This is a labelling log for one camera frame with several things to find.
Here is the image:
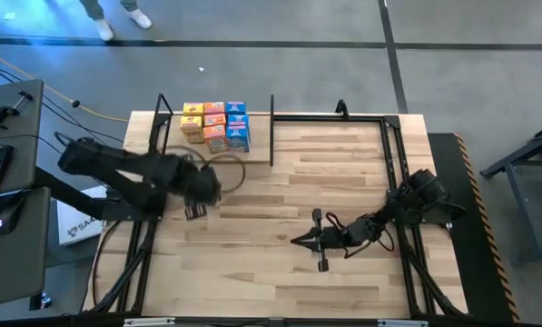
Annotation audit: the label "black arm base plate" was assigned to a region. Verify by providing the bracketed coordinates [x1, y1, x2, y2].
[100, 186, 168, 223]
[386, 185, 454, 225]

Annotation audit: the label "grey metal stand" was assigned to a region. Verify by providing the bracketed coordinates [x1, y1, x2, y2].
[478, 117, 542, 267]

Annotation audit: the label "black metal table frame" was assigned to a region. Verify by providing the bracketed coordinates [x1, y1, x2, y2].
[82, 93, 471, 327]

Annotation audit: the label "black left wrist camera cable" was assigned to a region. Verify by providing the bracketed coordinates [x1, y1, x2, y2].
[161, 144, 247, 194]

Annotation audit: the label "silver desk clamp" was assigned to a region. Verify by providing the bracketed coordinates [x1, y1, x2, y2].
[29, 292, 54, 312]

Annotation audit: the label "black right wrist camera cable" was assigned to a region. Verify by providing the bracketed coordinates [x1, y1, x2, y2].
[325, 211, 396, 261]

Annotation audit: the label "dark grey desk top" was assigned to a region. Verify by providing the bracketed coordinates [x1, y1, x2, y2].
[0, 79, 44, 197]
[0, 186, 53, 310]

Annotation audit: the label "person's feet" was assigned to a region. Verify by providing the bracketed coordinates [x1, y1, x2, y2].
[77, 0, 153, 42]

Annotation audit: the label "silver metal bracket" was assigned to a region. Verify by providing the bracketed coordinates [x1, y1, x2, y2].
[123, 317, 176, 327]
[378, 319, 429, 327]

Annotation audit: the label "yellow floor cable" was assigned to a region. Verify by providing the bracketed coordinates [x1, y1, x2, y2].
[0, 45, 131, 124]

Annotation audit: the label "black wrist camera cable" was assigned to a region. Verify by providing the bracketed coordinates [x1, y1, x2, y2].
[161, 144, 247, 194]
[325, 211, 396, 261]

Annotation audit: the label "white cardboard box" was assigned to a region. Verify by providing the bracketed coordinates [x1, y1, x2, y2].
[55, 184, 109, 247]

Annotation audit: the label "black computer mouse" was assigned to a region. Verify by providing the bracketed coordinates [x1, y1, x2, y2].
[0, 195, 25, 236]

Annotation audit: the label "black vertical frame post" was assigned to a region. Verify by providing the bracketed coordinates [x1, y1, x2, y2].
[269, 94, 276, 168]

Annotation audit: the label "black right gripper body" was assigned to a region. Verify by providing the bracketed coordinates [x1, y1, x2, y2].
[312, 208, 347, 273]

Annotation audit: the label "black mat hazard-striped edge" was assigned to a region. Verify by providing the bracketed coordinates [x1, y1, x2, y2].
[427, 132, 521, 322]

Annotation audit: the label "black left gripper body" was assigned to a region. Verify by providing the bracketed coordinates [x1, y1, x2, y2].
[177, 163, 222, 221]

